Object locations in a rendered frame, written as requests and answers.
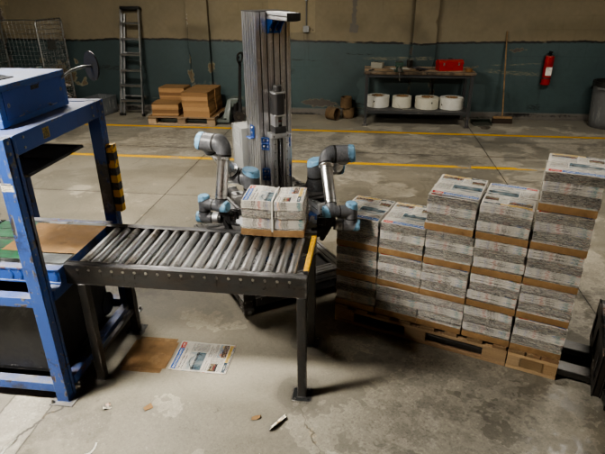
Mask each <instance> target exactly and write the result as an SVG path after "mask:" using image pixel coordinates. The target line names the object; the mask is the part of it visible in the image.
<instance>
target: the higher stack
mask: <svg viewBox="0 0 605 454"><path fill-rule="evenodd" d="M547 161H548V162H547V163H546V168H545V169H546V172H544V173H545V176H544V177H543V178H544V180H543V181H542V182H543V185H542V188H541V191H540V197H539V199H538V200H539V203H542V204H553V205H560V206H565V207H572V208H578V209H584V210H591V211H597V212H598V210H600V206H601V203H602V192H603V190H604V187H605V159H596V158H590V157H582V156H574V155H565V154H555V153H550V155H549V158H548V160H547ZM536 214H537V215H536V217H535V218H536V220H535V221H534V223H535V225H534V226H533V228H532V232H533V233H531V236H532V238H531V237H530V240H531V241H534V242H539V243H545V244H549V245H554V246H559V247H564V248H569V249H574V250H584V251H587V250H588V249H589V247H590V245H591V238H592V234H593V228H594V225H595V219H592V218H586V217H581V216H574V215H569V214H562V213H551V212H546V211H539V210H537V212H536ZM533 229H534V230H533ZM529 246H530V242H529ZM529 246H528V254H527V261H526V266H525V271H524V273H523V274H524V275H523V277H527V278H532V279H536V280H540V281H545V282H549V283H554V284H558V285H562V286H570V287H574V288H578V287H579V284H580V280H581V277H582V272H583V264H584V258H579V257H574V256H569V255H565V254H559V253H554V252H549V251H544V250H535V249H531V248H530V247H529ZM574 300H575V295H573V294H568V293H564V292H559V291H555V290H551V289H546V288H543V287H538V286H531V285H526V284H522V282H521V289H520V291H519V302H518V303H517V305H518V307H517V308H516V309H517V311H520V312H524V313H531V314H534V315H538V316H543V317H546V318H550V319H554V320H558V321H562V322H569V321H570V320H571V317H572V312H573V306H574ZM514 318H515V320H514V321H513V322H514V323H513V328H512V333H511V337H510V342H512V343H516V344H519V345H523V346H527V347H530V348H533V349H537V350H543V351H547V352H550V353H554V354H557V355H561V353H562V349H563V345H564V341H565V339H566V337H567V332H568V329H566V328H562V327H557V326H554V325H550V324H546V323H542V322H535V321H531V320H528V319H523V318H519V317H516V316H514ZM540 357H541V356H538V355H535V354H531V353H527V354H525V352H524V351H520V350H515V349H511V348H509V350H508V355H507V359H506V363H505V367H508V368H514V369H517V370H520V371H524V372H527V373H530V374H533V375H537V376H541V377H546V378H550V379H553V380H555V375H556V371H557V368H558V364H559V360H555V359H549V358H545V357H542V358H540Z"/></svg>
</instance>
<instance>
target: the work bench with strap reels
mask: <svg viewBox="0 0 605 454"><path fill-rule="evenodd" d="M395 68H396V67H389V66H384V68H373V69H374V70H371V71H368V70H369V69H372V68H371V66H365V74H366V85H365V105H364V116H363V118H364V124H362V126H367V124H366V118H367V116H366V114H437V115H459V119H458V120H463V115H465V127H463V128H466V129H469V127H468V121H469V114H470V107H471V101H472V93H473V87H474V76H476V73H475V72H474V71H473V72H465V69H466V68H464V60H463V59H437V60H436V66H435V67H421V68H425V69H428V70H425V71H424V70H422V71H418V70H416V68H407V67H402V70H403V72H400V77H414V78H463V79H464V84H463V92H462V96H459V95H442V96H441V97H438V96H436V95H416V96H415V104H412V103H411V95H404V94H398V95H393V102H392V103H391V104H390V103H389V100H390V95H387V94H381V93H372V94H367V93H368V78H369V77H399V72H394V71H393V70H394V69H395ZM468 78H471V79H470V86H469V94H468V100H467V107H466V108H465V107H464V104H465V90H466V83H467V79H468ZM438 101H439V104H438Z"/></svg>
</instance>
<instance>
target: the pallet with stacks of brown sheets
mask: <svg viewBox="0 0 605 454"><path fill-rule="evenodd" d="M158 91H159V97H160V99H158V100H156V101H154V102H153V103H151V105H152V114H151V115H149V116H148V119H149V124H162V125H197V126H216V125H217V120H216V119H217V118H221V117H222V114H223V113H224V111H225V107H222V100H221V85H194V86H192V87H191V86H190V85H175V84H165V85H163V86H160V87H159V88H158ZM221 107H222V108H221ZM162 118H177V123H159V122H158V120H161V119H162ZM187 119H206V120H207V123H188V122H187Z"/></svg>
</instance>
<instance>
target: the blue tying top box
mask: <svg viewBox="0 0 605 454"><path fill-rule="evenodd" d="M0 74H1V75H6V76H13V77H9V78H6V79H2V80H0V129H6V128H8V127H11V126H14V125H16V124H18V123H22V122H24V121H27V120H30V119H31V118H34V117H36V116H39V115H42V114H45V113H47V112H50V111H53V110H55V109H58V108H60V107H62V106H65V105H67V104H69V101H68V92H67V88H66V83H65V78H62V79H61V76H62V75H63V69H62V68H0Z"/></svg>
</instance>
